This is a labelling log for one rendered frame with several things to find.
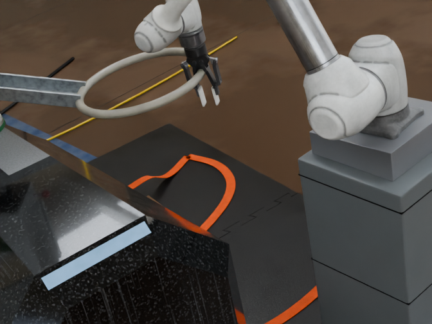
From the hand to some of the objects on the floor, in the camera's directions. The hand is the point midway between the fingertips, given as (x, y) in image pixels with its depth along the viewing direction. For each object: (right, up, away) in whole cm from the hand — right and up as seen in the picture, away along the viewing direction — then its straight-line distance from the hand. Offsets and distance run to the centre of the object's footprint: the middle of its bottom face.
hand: (209, 96), depth 284 cm
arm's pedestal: (+70, -86, +7) cm, 111 cm away
